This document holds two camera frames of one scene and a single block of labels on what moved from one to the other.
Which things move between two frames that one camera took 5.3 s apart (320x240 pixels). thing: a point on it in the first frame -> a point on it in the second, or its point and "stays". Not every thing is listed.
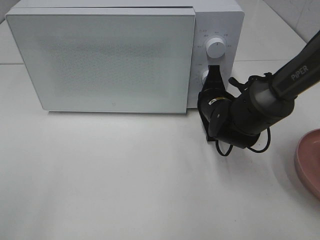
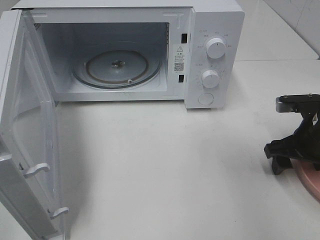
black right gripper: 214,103 -> 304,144
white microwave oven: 126,56 stays
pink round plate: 307,161 stays
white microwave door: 138,61 -> 29,150
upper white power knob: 215,47 stays
